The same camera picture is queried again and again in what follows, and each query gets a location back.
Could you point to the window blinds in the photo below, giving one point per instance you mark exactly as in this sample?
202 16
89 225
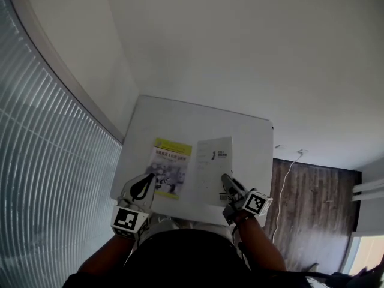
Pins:
45 160

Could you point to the white paper booklet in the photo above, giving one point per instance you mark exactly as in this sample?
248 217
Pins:
210 166

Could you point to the person's right forearm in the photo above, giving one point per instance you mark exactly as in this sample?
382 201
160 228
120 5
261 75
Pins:
261 241

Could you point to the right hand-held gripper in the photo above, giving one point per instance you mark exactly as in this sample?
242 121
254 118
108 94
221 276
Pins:
256 204

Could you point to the yellow and grey booklet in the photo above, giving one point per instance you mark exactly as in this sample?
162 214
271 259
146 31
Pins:
169 166

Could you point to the white table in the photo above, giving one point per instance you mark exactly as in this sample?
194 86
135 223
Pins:
195 115

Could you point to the white wall socket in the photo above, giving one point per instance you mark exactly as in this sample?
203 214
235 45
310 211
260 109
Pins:
302 152

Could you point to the person's left forearm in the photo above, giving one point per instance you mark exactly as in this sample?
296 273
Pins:
111 256

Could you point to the person's black shirt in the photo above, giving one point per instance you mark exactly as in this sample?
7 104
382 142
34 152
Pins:
186 262

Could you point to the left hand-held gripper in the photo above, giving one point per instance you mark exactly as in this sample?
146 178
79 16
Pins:
130 223

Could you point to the white door frame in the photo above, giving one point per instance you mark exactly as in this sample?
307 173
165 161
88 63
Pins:
369 190

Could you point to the white blank wall plate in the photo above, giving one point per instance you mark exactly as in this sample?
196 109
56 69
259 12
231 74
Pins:
280 147

